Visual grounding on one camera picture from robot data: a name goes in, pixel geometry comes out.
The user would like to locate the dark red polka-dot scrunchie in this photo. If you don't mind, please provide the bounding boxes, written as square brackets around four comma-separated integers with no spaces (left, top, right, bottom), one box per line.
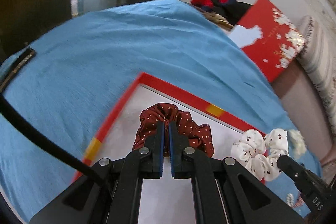
[132,103,215,157]

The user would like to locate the red cardboard tray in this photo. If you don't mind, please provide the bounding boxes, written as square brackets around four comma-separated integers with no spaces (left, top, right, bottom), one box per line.
[83,73,252,223]

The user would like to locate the cream fuzzy scrunchie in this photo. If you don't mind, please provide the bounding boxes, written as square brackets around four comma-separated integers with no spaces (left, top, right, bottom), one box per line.
[288,129,307,159]

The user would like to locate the white dotted scrunchie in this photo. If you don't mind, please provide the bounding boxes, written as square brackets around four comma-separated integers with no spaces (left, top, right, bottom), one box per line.
[231,128,289,181]

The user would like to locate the pink bed mattress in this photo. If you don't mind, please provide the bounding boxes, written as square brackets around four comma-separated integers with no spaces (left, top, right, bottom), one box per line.
[271,60,335,183]

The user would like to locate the striped pillow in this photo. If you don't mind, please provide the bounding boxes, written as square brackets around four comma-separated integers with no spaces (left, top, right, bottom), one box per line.
[297,16,335,135]

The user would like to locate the red floral box lid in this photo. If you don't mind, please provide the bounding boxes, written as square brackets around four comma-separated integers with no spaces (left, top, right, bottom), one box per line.
[228,0,306,83]

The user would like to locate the black smartphone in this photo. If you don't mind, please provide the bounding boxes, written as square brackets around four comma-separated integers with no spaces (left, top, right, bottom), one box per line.
[1,47,36,93]

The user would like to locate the red and dark clothes pile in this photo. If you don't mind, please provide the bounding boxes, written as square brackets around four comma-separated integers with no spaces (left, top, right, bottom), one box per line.
[190,0,252,31]

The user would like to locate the black cable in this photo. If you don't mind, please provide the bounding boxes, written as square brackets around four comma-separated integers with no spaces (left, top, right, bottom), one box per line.
[0,93,106,187]

